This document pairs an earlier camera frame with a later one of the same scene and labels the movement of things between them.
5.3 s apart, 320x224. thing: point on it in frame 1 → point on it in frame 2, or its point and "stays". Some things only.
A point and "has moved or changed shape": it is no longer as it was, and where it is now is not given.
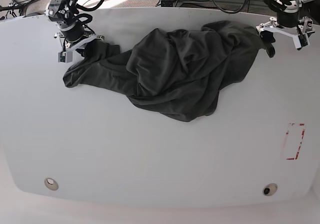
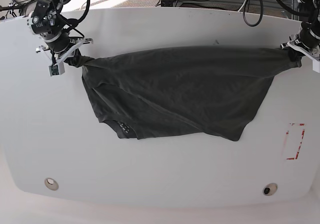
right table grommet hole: (269, 189) stays
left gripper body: (77, 36) → (60, 46)
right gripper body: (291, 22) → (306, 42)
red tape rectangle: (296, 131) stays
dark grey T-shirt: (180, 74) has moved or changed shape
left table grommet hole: (51, 184) stays
